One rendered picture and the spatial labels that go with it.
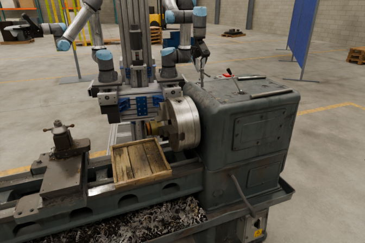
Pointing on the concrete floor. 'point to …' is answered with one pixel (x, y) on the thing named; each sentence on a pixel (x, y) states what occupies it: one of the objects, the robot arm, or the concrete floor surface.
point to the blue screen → (304, 20)
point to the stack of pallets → (156, 35)
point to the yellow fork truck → (158, 21)
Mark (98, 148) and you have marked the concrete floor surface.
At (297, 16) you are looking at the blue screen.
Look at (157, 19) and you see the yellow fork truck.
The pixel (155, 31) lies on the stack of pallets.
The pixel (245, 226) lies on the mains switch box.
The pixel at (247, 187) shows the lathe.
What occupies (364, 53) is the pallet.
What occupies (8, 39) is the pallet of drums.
